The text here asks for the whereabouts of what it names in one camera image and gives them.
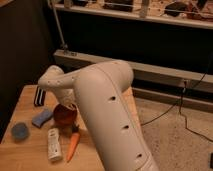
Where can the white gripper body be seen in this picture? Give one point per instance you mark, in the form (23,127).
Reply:
(66,97)

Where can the red ceramic bowl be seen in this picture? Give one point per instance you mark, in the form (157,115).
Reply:
(64,116)

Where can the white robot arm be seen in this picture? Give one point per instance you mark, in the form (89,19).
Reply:
(98,92)

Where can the blue sponge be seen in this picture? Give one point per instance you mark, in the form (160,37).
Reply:
(41,118)

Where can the orange toy carrot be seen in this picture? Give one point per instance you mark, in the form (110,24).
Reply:
(74,140)

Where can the white tube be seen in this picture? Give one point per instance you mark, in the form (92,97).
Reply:
(54,148)

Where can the metal pole stand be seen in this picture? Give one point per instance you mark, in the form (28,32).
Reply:
(63,45)

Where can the round blue scrubber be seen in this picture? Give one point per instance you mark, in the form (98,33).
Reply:
(20,131)

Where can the white shelf with clutter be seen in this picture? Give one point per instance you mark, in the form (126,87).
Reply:
(189,13)

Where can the grey baseboard rail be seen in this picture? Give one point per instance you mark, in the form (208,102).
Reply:
(160,83)

